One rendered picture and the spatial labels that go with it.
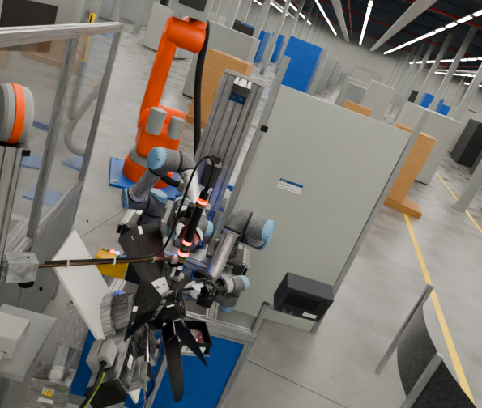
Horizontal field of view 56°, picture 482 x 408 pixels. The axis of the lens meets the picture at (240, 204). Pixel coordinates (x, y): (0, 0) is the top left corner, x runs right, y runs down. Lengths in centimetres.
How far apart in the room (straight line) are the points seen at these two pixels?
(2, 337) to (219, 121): 156
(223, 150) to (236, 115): 22
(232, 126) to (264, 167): 101
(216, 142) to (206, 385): 141
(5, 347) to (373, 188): 287
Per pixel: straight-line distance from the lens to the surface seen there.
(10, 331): 200
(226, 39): 1248
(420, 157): 985
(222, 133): 269
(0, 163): 140
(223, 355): 265
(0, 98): 136
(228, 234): 227
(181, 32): 572
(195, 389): 282
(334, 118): 360
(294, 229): 385
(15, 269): 159
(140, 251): 186
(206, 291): 210
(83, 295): 182
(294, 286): 234
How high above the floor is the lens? 230
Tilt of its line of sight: 21 degrees down
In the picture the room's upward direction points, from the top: 21 degrees clockwise
